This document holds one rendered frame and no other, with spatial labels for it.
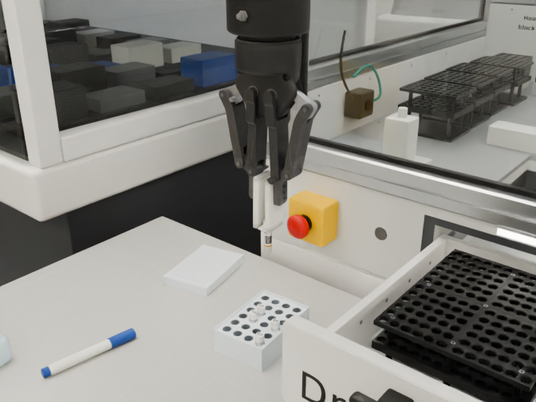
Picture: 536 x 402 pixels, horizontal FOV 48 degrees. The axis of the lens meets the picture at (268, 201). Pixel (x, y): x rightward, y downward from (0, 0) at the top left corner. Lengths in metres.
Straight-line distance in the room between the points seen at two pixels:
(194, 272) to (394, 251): 0.34
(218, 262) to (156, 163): 0.37
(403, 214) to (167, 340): 0.40
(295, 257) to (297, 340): 0.45
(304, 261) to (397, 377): 0.51
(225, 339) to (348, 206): 0.29
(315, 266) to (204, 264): 0.19
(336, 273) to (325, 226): 0.11
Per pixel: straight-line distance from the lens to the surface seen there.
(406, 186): 0.91
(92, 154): 1.25
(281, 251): 1.10
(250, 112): 0.71
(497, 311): 0.77
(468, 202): 0.88
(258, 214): 0.75
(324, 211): 0.95
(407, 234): 0.94
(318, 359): 0.65
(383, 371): 0.61
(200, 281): 1.02
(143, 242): 1.19
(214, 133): 1.46
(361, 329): 0.76
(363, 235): 0.98
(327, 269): 1.05
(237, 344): 0.85
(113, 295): 1.04
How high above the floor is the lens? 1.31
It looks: 24 degrees down
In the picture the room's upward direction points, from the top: straight up
